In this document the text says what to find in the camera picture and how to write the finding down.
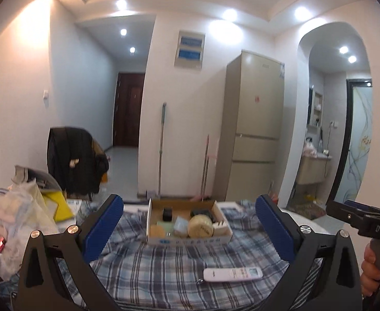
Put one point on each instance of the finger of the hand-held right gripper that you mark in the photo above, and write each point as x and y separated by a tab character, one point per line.
345	215
358	205

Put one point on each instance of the dark wooden door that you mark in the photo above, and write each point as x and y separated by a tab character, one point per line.
128	110

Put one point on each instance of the black framed display box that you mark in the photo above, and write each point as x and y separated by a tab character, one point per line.
206	213

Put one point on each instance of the yellow bag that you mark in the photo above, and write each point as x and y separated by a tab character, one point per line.
60	207

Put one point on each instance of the wall niche shelf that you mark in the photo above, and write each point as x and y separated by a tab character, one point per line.
316	107

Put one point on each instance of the black jacket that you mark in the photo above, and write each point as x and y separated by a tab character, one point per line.
73	162

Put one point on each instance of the grey blue card box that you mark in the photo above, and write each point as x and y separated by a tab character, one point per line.
180	226

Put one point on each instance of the frosted glass door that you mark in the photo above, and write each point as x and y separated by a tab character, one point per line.
355	142

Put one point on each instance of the white remote control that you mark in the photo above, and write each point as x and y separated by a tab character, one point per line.
232	274

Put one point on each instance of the yellow cardboard box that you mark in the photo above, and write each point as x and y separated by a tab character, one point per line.
104	178

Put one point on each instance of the person's right hand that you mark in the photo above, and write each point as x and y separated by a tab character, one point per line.
369	269

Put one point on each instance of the green snap pouch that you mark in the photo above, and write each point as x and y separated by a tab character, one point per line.
164	225

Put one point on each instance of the cream round jar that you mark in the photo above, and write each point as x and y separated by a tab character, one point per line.
201	227

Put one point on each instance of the beige vanity cabinet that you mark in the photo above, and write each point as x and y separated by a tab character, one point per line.
313	171

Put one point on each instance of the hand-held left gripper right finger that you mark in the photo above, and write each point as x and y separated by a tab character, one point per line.
274	230

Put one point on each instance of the beige refrigerator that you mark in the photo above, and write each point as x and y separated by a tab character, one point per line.
251	129

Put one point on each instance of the patterned doormat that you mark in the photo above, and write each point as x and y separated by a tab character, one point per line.
306	209

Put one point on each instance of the white square power adapter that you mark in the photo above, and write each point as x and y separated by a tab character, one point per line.
220	230

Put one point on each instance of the blue plaid cloth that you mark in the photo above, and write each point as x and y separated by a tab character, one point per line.
177	265

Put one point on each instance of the shallow cardboard box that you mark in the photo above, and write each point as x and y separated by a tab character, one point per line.
190	241

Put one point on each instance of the white plastic bag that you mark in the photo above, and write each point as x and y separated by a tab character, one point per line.
14	220

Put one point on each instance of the small black box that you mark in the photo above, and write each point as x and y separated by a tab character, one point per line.
167	215

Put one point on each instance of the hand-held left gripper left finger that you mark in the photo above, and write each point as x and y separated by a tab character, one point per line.
104	228

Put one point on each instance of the pink broom and dustpan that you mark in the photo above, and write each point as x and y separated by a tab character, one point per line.
206	155

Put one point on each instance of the pink cloth bundle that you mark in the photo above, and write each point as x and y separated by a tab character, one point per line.
310	147

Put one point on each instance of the wall electrical panel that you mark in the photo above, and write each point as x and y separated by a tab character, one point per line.
190	50

